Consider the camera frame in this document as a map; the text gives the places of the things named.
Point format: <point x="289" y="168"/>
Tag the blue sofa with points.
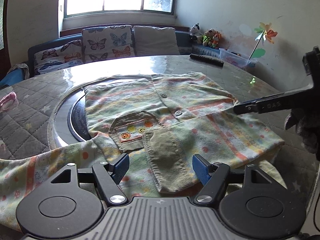
<point x="185" y="41"/>

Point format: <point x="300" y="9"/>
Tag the orange plush toy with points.
<point x="217" y="40"/>

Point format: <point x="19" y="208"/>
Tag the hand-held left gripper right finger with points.
<point x="201" y="171"/>

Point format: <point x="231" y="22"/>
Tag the pink cloth item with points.
<point x="8" y="101"/>

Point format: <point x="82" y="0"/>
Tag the butterfly print bolster cushion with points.
<point x="58" y="57"/>

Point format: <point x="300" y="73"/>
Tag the patterned green knit cardigan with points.
<point x="200" y="135"/>

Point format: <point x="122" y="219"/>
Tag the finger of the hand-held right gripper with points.
<point x="260" y="106"/>

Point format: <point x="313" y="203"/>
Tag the brown plush bear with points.
<point x="207" y="38"/>

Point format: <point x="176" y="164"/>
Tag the black and white plush cow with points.
<point x="194" y="31"/>

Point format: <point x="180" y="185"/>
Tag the clear plastic storage box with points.
<point x="236" y="58"/>

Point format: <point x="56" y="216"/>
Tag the round glass turntable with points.
<point x="63" y="115"/>

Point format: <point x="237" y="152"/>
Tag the grey cloth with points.
<point x="20" y="70"/>

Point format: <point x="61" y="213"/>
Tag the plain beige cushion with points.
<point x="156" y="41"/>

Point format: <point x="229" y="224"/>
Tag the colourful pinwheel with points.
<point x="268" y="33"/>

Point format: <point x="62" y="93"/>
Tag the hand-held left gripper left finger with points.
<point x="121" y="168"/>

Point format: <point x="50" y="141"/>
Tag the person's right hand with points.
<point x="306" y="127"/>

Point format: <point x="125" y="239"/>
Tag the long black remote control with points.
<point x="206" y="60"/>

